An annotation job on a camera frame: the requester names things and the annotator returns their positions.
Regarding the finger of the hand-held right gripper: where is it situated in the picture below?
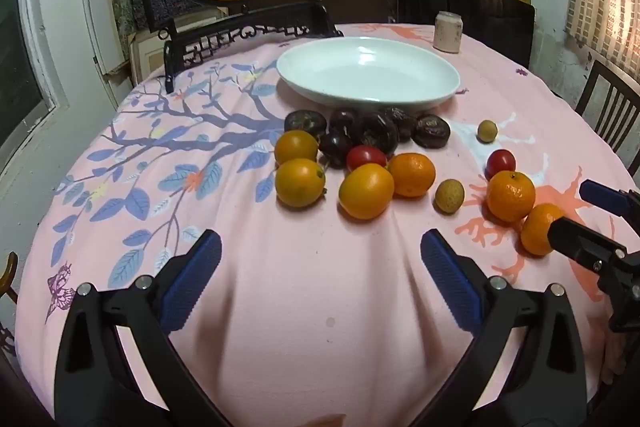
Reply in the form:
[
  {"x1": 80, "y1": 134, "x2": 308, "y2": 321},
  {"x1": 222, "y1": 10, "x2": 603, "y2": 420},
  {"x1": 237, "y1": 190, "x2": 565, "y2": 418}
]
[
  {"x1": 547, "y1": 217, "x2": 640, "y2": 334},
  {"x1": 580, "y1": 179, "x2": 640, "y2": 219}
]

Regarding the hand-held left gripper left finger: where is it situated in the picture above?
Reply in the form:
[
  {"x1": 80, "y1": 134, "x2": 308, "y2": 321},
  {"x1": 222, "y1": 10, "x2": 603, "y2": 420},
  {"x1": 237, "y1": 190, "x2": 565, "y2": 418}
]
[{"x1": 54, "y1": 229, "x2": 236, "y2": 427}]

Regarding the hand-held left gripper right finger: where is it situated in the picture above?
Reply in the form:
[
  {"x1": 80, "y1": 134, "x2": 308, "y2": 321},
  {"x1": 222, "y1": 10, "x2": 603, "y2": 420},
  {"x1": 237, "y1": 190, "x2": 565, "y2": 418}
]
[{"x1": 410, "y1": 228, "x2": 588, "y2": 427}]

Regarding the orange tangerine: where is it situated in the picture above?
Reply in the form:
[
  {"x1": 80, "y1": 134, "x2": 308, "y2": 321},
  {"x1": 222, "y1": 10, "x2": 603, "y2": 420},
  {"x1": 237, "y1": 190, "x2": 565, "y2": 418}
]
[
  {"x1": 521, "y1": 203, "x2": 566, "y2": 257},
  {"x1": 487, "y1": 171, "x2": 536, "y2": 223},
  {"x1": 387, "y1": 153, "x2": 436, "y2": 198}
]

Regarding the red cherry tomato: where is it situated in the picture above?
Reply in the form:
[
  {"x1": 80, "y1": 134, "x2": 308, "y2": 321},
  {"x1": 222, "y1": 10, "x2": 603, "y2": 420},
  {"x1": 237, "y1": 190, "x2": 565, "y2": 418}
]
[
  {"x1": 346, "y1": 145, "x2": 387, "y2": 172},
  {"x1": 486, "y1": 149, "x2": 516, "y2": 180}
]

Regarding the smooth small orange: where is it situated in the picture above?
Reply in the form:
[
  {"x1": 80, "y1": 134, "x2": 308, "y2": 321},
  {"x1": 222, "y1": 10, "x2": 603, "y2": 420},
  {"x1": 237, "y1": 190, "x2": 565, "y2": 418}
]
[
  {"x1": 339, "y1": 163, "x2": 395, "y2": 221},
  {"x1": 274, "y1": 130, "x2": 319, "y2": 166},
  {"x1": 275, "y1": 158, "x2": 326, "y2": 208}
]

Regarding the dark brown water chestnut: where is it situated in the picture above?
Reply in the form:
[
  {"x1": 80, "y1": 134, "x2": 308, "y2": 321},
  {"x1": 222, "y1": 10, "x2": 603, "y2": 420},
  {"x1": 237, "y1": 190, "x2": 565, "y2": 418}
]
[
  {"x1": 382, "y1": 107, "x2": 416, "y2": 142},
  {"x1": 350, "y1": 113, "x2": 399, "y2": 154},
  {"x1": 285, "y1": 111, "x2": 327, "y2": 138},
  {"x1": 411, "y1": 114, "x2": 451, "y2": 149}
]

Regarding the white oval plate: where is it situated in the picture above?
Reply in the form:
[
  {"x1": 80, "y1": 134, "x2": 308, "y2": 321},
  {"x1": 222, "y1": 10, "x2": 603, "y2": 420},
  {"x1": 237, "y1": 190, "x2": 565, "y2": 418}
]
[{"x1": 276, "y1": 37, "x2": 461, "y2": 108}]

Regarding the brown slatted wooden chair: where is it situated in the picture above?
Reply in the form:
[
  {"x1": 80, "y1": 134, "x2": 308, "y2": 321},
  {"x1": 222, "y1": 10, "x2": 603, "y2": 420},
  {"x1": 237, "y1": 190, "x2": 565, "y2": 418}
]
[{"x1": 575, "y1": 59, "x2": 640, "y2": 152}]

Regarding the pink printed tablecloth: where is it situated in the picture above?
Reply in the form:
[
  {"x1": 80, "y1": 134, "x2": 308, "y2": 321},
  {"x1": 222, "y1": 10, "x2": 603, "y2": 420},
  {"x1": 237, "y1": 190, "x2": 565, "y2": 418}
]
[{"x1": 12, "y1": 23, "x2": 640, "y2": 427}]

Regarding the pale pink drink can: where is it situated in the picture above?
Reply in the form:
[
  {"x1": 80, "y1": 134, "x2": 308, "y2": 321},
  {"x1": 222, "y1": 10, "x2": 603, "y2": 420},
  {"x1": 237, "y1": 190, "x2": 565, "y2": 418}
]
[{"x1": 433, "y1": 12, "x2": 464, "y2": 54}]

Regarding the black chair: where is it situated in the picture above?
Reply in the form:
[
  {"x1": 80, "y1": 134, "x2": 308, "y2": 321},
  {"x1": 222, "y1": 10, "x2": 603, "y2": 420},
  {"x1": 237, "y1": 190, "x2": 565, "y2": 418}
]
[{"x1": 397, "y1": 0, "x2": 536, "y2": 68}]

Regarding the window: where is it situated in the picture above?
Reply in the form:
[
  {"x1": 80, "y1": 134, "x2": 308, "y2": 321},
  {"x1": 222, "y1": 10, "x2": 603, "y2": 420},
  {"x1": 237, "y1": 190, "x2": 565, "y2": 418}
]
[{"x1": 0, "y1": 0, "x2": 71, "y2": 150}]

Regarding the pale wooden picture frame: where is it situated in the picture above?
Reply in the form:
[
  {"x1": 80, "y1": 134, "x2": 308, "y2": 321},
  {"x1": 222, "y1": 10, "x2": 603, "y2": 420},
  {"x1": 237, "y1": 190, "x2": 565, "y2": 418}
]
[{"x1": 129, "y1": 9, "x2": 231, "y2": 74}]

